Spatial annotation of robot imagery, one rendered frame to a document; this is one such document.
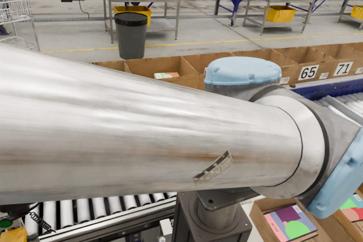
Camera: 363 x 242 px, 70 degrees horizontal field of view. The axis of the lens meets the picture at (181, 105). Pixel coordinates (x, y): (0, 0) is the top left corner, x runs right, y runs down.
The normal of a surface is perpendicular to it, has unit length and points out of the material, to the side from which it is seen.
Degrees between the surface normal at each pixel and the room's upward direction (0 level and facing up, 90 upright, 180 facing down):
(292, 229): 0
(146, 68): 89
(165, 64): 89
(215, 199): 4
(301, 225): 0
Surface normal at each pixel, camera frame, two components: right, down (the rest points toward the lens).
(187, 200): 0.08, -0.83
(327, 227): -0.95, 0.07
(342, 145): -0.38, -0.65
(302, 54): 0.37, 0.53
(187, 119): 0.61, -0.28
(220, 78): -0.74, 0.22
